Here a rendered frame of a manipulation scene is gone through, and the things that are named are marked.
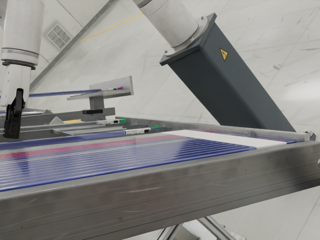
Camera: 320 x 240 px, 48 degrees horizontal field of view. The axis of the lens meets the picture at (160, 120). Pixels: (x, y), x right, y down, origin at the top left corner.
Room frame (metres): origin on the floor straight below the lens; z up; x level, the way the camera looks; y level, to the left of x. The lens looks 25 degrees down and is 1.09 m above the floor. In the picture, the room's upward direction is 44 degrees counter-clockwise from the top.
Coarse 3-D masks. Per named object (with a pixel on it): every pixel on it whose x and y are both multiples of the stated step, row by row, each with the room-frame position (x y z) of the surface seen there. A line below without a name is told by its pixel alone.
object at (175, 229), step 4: (180, 224) 1.00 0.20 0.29; (164, 228) 1.01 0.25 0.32; (168, 228) 0.99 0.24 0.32; (172, 228) 0.99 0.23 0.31; (176, 228) 0.99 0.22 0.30; (160, 232) 1.00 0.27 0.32; (164, 232) 0.99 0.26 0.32; (168, 232) 0.98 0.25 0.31; (172, 232) 0.99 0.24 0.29; (176, 232) 0.99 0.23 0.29; (232, 232) 1.09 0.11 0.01; (156, 236) 1.01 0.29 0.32; (160, 236) 1.00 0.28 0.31; (164, 236) 0.98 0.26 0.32; (168, 236) 0.98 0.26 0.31; (172, 236) 0.98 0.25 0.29; (236, 236) 1.06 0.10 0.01; (240, 236) 1.05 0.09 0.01
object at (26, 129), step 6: (120, 120) 0.93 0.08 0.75; (30, 126) 0.89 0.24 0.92; (36, 126) 0.88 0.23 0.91; (42, 126) 0.88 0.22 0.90; (48, 126) 0.88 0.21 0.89; (54, 126) 0.89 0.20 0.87; (60, 126) 0.89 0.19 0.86; (66, 126) 0.89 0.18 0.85; (72, 126) 0.90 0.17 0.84; (78, 126) 0.90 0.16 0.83; (84, 126) 0.90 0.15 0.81; (0, 132) 0.85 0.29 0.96
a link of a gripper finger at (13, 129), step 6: (12, 114) 0.84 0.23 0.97; (12, 120) 0.85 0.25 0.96; (6, 126) 0.85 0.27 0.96; (12, 126) 0.85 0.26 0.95; (18, 126) 0.86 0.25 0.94; (6, 132) 0.85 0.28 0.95; (12, 132) 0.85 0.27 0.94; (18, 132) 0.86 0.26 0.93; (12, 138) 0.85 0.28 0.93; (18, 138) 0.85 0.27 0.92
